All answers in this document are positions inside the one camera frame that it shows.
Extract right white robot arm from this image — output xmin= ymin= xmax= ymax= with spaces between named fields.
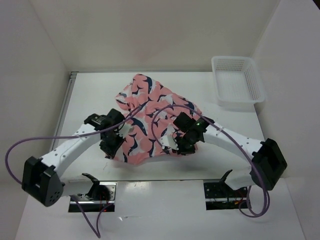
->
xmin=173 ymin=112 xmax=288 ymax=197

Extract white plastic mesh basket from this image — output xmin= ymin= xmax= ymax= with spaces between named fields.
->
xmin=211 ymin=56 xmax=266 ymax=110

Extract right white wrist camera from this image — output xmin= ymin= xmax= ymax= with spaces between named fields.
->
xmin=160 ymin=135 xmax=179 ymax=154

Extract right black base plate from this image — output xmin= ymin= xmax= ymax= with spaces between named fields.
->
xmin=203 ymin=181 xmax=248 ymax=211

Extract pink shark print shorts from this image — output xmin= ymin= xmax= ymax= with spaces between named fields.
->
xmin=114 ymin=74 xmax=201 ymax=165

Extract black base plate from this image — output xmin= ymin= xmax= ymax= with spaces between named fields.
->
xmin=203 ymin=181 xmax=248 ymax=211
xmin=73 ymin=182 xmax=117 ymax=213

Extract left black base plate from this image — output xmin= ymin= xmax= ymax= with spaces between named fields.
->
xmin=73 ymin=182 xmax=117 ymax=213

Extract aluminium table edge rail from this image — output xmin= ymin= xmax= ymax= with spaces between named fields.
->
xmin=54 ymin=71 xmax=79 ymax=137

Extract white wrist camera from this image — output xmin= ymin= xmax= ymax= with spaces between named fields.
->
xmin=160 ymin=135 xmax=179 ymax=154
xmin=117 ymin=123 xmax=134 ymax=138

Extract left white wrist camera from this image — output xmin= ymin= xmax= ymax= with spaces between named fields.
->
xmin=117 ymin=123 xmax=134 ymax=138

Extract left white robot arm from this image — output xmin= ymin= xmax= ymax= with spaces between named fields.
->
xmin=21 ymin=108 xmax=125 ymax=207

